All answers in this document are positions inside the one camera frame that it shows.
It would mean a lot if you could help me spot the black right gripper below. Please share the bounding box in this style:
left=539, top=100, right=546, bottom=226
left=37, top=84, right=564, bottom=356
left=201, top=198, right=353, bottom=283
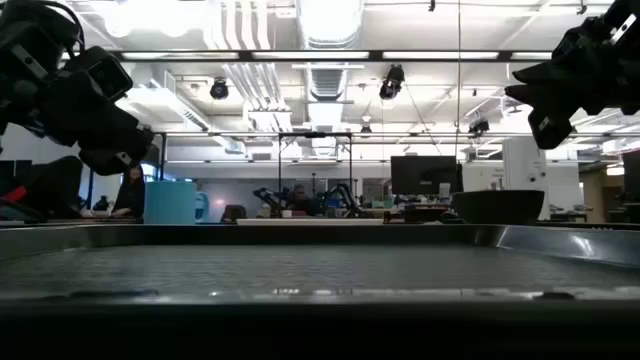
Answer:
left=504, top=17, right=640, bottom=116

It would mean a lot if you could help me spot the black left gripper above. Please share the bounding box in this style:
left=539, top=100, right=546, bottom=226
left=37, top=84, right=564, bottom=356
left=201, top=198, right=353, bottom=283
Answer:
left=0, top=49, right=156, bottom=177

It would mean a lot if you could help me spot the blue mug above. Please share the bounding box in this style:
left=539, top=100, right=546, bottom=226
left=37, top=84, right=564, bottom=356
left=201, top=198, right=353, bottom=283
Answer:
left=143, top=180, right=211, bottom=225

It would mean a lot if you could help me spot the black bowl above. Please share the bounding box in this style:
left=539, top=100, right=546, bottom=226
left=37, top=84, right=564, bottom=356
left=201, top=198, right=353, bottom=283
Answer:
left=451, top=189, right=546, bottom=226

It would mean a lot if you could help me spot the black plastic tray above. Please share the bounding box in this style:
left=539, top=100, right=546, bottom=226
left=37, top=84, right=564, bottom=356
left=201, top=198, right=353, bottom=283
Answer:
left=0, top=223, right=640, bottom=360

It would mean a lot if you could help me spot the white kiosk pillar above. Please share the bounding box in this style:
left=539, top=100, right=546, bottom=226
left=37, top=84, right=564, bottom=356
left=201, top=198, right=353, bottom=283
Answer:
left=502, top=137, right=552, bottom=221

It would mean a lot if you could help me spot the wooden cabinet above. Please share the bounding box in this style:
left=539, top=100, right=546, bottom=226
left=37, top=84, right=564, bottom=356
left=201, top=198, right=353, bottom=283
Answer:
left=581, top=169, right=624, bottom=224

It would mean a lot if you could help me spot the black computer monitor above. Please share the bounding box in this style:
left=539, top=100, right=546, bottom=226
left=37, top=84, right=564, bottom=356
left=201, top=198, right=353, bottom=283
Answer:
left=390, top=155, right=464, bottom=197

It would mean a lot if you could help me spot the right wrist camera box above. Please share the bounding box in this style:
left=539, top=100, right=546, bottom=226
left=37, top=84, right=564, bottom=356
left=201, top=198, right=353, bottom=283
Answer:
left=527, top=107, right=576, bottom=151

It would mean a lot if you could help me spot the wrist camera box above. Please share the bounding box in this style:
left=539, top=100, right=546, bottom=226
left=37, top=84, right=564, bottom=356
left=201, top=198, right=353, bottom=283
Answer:
left=527, top=107, right=576, bottom=151
left=62, top=45, right=135, bottom=105

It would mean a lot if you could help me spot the black ceiling camera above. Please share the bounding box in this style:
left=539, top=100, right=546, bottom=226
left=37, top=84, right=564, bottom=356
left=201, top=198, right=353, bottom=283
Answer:
left=467, top=117, right=491, bottom=139
left=378, top=63, right=406, bottom=101
left=209, top=77, right=230, bottom=101

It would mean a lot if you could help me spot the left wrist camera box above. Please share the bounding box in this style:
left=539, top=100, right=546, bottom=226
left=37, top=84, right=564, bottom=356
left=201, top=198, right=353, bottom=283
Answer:
left=62, top=45, right=135, bottom=105

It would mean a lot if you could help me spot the thin hanging cable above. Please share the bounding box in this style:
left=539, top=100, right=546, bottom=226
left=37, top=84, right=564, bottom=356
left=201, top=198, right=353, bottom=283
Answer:
left=456, top=0, right=463, bottom=157

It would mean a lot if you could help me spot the dark wall monitor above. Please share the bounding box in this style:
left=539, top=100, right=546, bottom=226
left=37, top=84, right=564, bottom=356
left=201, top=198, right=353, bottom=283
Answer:
left=0, top=159, right=33, bottom=190

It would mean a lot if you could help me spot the black background stand frame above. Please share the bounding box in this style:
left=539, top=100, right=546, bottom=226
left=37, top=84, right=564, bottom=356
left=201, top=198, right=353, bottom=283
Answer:
left=276, top=131, right=354, bottom=197

